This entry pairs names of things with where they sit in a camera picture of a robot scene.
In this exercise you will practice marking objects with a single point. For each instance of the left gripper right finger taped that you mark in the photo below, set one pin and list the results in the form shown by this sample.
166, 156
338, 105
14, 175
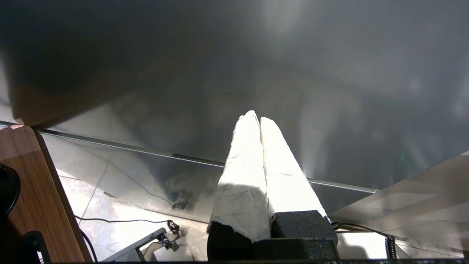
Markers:
285, 183

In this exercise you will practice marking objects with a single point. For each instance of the grey glossy appliance front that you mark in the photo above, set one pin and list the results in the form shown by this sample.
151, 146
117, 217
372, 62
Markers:
183, 73

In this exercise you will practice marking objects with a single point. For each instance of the wooden table top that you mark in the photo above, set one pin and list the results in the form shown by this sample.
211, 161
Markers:
40, 190

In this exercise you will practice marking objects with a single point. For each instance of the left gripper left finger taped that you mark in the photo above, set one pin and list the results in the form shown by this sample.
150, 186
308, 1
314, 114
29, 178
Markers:
242, 183

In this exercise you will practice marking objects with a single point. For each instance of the grey glossy side panel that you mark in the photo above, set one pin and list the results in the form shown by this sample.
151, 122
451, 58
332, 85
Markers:
410, 205

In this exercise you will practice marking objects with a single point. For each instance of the black metal stand base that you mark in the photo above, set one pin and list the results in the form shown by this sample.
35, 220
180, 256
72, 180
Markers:
135, 245

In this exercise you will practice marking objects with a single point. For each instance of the black curved bracket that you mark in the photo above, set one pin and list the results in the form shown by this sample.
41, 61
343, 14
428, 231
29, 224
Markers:
34, 244

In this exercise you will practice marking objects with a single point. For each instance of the black round object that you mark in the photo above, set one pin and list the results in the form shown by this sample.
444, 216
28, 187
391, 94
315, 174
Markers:
9, 189

